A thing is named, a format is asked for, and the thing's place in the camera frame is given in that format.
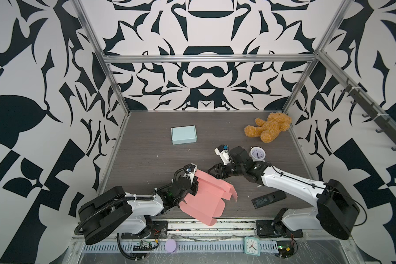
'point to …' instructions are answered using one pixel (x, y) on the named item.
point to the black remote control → (266, 199)
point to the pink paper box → (209, 202)
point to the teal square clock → (252, 246)
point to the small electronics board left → (145, 246)
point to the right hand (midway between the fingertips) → (211, 169)
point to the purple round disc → (171, 246)
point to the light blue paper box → (183, 134)
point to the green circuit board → (285, 248)
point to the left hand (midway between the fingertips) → (198, 173)
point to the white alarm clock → (257, 154)
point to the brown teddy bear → (269, 130)
